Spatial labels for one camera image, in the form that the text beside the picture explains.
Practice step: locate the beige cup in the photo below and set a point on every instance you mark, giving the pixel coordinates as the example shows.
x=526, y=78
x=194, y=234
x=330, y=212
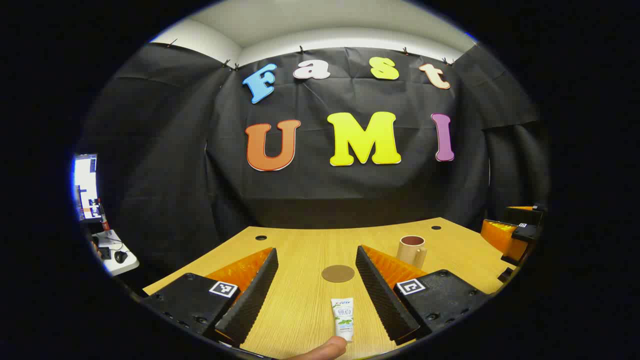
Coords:
x=410, y=252

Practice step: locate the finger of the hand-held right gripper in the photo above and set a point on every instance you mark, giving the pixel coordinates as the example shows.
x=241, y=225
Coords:
x=525, y=215
x=500, y=235

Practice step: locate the computer monitor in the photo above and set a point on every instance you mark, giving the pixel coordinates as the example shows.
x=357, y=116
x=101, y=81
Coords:
x=86, y=185

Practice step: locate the black backdrop cloth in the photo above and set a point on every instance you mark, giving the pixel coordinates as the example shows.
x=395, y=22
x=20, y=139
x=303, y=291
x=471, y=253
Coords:
x=320, y=195

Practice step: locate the black computer mouse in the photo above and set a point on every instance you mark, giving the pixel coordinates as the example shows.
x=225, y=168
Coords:
x=120, y=256

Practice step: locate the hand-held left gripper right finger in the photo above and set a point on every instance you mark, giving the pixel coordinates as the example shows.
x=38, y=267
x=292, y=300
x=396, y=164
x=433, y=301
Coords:
x=380, y=295

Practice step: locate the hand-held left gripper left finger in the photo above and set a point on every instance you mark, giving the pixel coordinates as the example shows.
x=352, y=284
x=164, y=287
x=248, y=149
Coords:
x=255, y=295

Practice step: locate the round brown coaster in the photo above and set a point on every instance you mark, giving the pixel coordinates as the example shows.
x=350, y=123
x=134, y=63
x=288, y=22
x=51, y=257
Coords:
x=338, y=273

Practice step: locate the white side table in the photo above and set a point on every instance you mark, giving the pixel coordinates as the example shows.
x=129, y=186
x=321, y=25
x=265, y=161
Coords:
x=125, y=266

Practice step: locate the white toothpaste tube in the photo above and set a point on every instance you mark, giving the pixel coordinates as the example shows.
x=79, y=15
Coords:
x=343, y=320

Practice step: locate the wooden desktop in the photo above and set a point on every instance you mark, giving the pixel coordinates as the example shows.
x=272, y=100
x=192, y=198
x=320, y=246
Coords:
x=300, y=300

